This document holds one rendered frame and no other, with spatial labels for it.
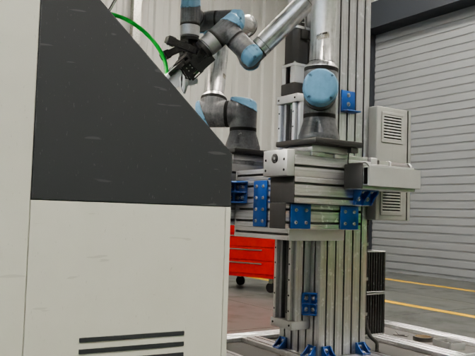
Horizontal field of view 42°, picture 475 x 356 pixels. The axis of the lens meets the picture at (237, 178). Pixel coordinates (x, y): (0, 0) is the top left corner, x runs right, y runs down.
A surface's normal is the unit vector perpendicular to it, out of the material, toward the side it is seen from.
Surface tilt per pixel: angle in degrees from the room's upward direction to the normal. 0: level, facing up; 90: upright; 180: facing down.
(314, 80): 97
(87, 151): 90
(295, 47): 90
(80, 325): 90
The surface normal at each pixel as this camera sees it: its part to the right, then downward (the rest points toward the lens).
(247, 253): -0.52, -0.07
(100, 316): 0.48, -0.04
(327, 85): -0.13, 0.07
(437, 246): -0.83, -0.06
